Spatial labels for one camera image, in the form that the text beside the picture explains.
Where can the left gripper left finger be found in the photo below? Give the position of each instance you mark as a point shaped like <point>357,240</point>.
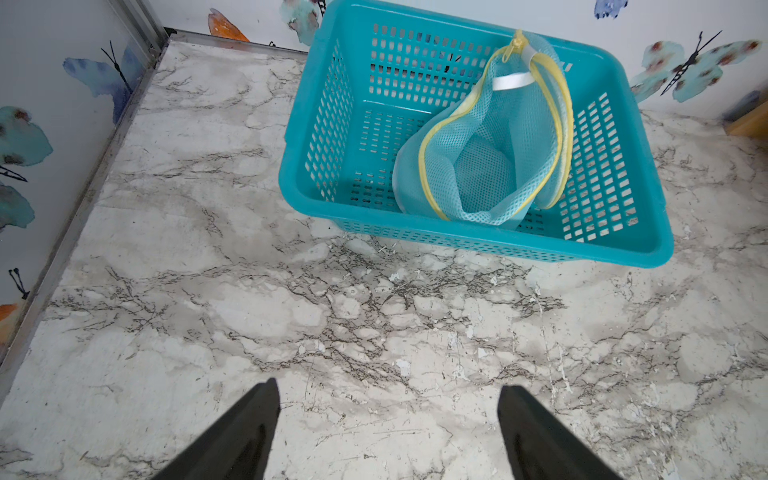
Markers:
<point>237,445</point>

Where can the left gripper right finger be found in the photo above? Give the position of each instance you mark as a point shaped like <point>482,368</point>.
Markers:
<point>538,446</point>

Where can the teal mesh laundry bag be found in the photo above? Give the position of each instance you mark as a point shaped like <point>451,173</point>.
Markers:
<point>504,149</point>

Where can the teal plastic basket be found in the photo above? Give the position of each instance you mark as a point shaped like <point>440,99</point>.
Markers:
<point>418,126</point>

